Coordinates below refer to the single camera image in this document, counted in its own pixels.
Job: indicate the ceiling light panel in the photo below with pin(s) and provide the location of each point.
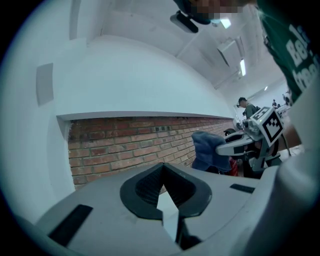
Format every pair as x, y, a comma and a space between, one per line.
243, 67
225, 23

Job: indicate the red box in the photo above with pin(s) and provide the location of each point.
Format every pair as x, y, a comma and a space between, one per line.
233, 166

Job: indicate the person's right hand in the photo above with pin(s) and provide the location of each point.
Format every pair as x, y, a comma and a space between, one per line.
257, 148

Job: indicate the person's face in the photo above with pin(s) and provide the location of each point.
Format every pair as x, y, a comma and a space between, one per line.
215, 7

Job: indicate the person's green shirt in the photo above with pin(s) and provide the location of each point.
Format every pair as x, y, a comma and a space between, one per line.
295, 50

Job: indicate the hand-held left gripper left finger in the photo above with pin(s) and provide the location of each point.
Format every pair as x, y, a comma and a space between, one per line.
100, 200

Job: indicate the white ceiling air unit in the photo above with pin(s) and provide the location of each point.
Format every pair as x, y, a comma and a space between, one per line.
230, 52

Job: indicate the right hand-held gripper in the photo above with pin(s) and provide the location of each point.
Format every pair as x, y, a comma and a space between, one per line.
271, 125

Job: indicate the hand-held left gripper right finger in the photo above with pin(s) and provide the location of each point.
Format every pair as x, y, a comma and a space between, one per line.
225, 197

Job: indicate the white wall panel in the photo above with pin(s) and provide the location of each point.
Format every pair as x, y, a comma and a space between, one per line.
45, 85

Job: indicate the black head-mounted camera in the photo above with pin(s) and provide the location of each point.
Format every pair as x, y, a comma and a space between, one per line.
185, 21

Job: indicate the dark blue cloth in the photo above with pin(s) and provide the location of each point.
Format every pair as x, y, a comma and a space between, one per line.
207, 150

